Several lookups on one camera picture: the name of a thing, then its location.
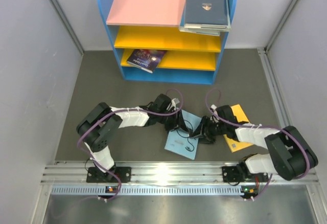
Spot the purple Robinson Crusoe book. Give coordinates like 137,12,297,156
127,49,167,74

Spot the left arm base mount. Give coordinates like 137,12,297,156
86,167,132,183

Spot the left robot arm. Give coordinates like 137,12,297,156
77,94,191,182

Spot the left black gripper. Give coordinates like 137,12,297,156
157,108,189,136

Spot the aluminium mounting rail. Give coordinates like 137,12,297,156
40,160,320,196

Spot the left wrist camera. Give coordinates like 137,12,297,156
169,98,180,112

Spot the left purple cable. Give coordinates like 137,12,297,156
76,88,184,201

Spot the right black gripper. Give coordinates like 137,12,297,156
190,115,227,144

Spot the yellow book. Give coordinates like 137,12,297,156
223,104,253,153

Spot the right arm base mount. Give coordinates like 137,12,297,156
221,166,269,185

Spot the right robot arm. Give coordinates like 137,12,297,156
191,105,318,182

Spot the navy blue book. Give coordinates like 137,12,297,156
182,0,229,28

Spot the light blue book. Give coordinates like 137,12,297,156
165,110,201,160

